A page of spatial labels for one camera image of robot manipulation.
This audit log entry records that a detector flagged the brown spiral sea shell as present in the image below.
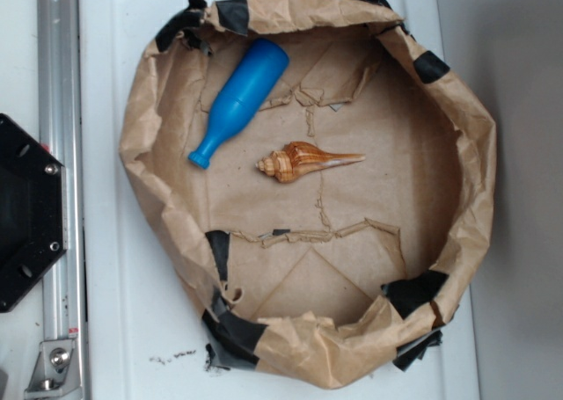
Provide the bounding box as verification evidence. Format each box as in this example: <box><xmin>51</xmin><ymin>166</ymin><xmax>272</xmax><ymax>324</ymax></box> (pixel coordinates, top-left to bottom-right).
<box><xmin>255</xmin><ymin>142</ymin><xmax>366</xmax><ymax>184</ymax></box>

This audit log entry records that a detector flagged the blue plastic bottle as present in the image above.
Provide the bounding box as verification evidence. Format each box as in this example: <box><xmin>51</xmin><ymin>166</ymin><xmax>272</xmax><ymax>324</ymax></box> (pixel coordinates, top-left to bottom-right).
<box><xmin>188</xmin><ymin>39</ymin><xmax>289</xmax><ymax>170</ymax></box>

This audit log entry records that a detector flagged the metal corner bracket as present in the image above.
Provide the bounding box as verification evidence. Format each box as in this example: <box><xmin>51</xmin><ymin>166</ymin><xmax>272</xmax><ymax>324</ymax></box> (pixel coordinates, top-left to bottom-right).
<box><xmin>24</xmin><ymin>338</ymin><xmax>84</xmax><ymax>399</ymax></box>

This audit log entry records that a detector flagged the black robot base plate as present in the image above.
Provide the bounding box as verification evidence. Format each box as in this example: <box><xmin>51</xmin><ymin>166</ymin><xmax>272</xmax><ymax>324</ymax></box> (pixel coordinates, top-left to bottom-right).
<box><xmin>1</xmin><ymin>114</ymin><xmax>67</xmax><ymax>313</ymax></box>

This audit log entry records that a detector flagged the brown paper bag bin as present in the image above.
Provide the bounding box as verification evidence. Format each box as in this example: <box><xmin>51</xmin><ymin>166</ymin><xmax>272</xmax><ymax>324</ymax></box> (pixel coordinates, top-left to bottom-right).
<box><xmin>119</xmin><ymin>0</ymin><xmax>497</xmax><ymax>389</ymax></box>

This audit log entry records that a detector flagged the aluminium extrusion rail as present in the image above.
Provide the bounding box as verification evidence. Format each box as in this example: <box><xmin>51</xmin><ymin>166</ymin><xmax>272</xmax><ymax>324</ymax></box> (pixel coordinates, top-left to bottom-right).
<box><xmin>38</xmin><ymin>0</ymin><xmax>91</xmax><ymax>399</ymax></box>

